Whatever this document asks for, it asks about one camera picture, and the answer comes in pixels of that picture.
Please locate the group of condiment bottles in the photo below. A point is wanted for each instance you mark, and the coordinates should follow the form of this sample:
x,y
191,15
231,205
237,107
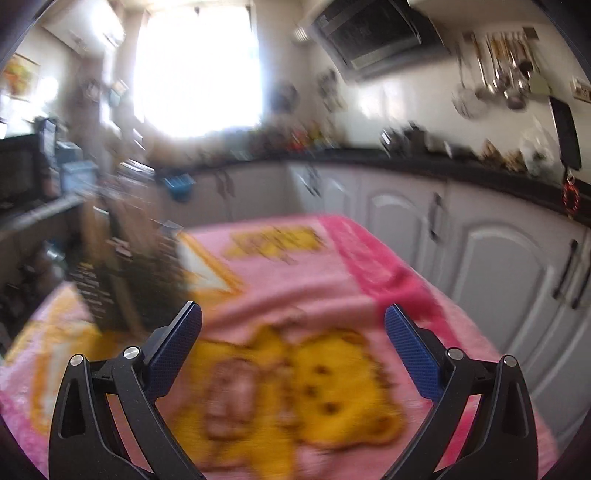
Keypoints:
x,y
311,136

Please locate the black plastic utensil basket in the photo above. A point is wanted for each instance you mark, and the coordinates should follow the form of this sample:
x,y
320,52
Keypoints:
x,y
138,290

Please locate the beige wall socket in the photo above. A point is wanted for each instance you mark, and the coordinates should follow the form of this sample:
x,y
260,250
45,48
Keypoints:
x,y
581,87

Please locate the black countertop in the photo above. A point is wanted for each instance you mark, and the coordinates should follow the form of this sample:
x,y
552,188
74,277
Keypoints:
x,y
415,164

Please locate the clear plastic bag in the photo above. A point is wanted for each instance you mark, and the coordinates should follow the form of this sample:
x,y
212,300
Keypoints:
x,y
538,150

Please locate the blue-grey plastic box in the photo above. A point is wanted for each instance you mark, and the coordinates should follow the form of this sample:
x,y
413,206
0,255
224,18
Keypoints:
x,y
78,177

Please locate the ginger roots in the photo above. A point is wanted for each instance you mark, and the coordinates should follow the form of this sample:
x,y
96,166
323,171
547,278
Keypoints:
x,y
501,156

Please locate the black phone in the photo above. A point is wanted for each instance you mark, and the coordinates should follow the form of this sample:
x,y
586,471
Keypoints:
x,y
565,134

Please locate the small hanging tools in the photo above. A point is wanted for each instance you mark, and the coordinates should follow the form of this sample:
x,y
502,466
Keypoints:
x,y
332,90

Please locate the white base cabinets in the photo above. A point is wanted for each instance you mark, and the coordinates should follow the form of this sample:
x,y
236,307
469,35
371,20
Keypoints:
x,y
503,258

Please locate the fruit wall poster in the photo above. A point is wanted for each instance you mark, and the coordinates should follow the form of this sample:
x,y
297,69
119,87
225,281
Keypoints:
x,y
21,76

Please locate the row of hanging kitchen utensils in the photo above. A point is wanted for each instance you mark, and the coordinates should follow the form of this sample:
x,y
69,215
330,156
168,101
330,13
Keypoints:
x,y
501,74

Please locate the small dark teapot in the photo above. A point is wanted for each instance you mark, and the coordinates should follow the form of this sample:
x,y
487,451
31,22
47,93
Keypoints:
x,y
391,139

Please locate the blue hanging bin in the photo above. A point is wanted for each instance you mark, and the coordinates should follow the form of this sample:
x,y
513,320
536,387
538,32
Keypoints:
x,y
178,187

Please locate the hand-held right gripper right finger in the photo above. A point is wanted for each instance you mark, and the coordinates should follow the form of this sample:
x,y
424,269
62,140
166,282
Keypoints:
x,y
413,353

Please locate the small wall fan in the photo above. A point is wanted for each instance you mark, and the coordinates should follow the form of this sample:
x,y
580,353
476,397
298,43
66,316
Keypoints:
x,y
286,98

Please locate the kitchen window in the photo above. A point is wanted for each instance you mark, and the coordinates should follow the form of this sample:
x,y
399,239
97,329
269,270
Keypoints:
x,y
198,69

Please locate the steel shelf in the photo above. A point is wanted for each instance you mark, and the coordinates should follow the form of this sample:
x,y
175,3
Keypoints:
x,y
41,212

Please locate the black range hood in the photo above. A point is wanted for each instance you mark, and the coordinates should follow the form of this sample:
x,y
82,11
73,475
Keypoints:
x,y
374,32

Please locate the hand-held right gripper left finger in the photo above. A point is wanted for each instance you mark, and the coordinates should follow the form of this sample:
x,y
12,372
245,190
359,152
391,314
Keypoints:
x,y
178,346

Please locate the black microwave oven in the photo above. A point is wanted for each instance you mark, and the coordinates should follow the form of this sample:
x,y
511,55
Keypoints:
x,y
18,173

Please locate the grey metal kettle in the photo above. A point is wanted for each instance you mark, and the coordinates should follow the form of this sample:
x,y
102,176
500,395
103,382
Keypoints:
x,y
418,138

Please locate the pink printed blanket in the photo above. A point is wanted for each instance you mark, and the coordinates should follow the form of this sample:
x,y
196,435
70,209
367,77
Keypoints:
x,y
300,277

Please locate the white water heater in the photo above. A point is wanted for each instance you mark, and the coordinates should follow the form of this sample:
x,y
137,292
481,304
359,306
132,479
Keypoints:
x,y
101,23

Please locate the red beaded charm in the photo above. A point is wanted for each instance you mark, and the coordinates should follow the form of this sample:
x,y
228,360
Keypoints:
x,y
571,194

